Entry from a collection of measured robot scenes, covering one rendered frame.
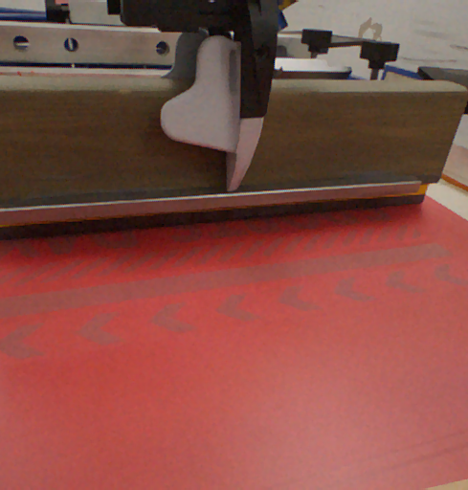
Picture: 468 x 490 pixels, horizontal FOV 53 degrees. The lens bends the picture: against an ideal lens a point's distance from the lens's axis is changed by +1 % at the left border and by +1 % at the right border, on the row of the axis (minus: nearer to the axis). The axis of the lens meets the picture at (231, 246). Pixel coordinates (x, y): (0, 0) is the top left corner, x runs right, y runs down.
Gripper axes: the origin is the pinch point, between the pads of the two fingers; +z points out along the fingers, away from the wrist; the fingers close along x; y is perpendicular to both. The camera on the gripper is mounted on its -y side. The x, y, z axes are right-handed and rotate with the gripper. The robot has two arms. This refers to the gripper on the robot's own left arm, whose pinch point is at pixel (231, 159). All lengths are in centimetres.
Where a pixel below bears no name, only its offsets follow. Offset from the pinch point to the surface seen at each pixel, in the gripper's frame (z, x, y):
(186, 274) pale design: 4.7, 6.3, 4.9
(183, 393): 4.6, 15.4, 7.4
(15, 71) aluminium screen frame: 0.8, -42.7, 15.4
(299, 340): 4.8, 13.6, 1.0
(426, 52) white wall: 21, -215, -199
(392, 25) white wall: 10, -252, -200
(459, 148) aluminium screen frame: 2.2, -4.0, -24.2
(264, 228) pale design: 4.9, 1.5, -2.3
